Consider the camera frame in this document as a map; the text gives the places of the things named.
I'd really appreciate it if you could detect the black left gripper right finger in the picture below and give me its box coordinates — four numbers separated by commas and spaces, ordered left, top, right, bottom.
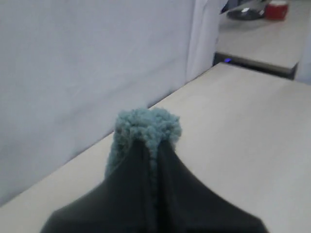
157, 141, 268, 233

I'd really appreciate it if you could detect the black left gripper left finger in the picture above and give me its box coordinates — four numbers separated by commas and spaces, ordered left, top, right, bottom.
41, 140, 156, 233

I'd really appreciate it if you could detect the green knitted scarf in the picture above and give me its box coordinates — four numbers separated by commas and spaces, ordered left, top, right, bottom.
105, 108, 182, 178

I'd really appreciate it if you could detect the white backdrop curtain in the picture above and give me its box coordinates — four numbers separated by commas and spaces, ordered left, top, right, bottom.
0, 0, 226, 204

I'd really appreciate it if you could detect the neighbouring grey table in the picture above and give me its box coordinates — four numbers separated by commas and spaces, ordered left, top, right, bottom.
213, 0, 311, 80

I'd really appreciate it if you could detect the dark round pan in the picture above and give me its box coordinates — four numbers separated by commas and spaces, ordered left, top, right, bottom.
227, 7, 264, 21

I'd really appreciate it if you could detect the red container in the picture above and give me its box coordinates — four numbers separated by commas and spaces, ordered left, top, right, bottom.
265, 0, 289, 21

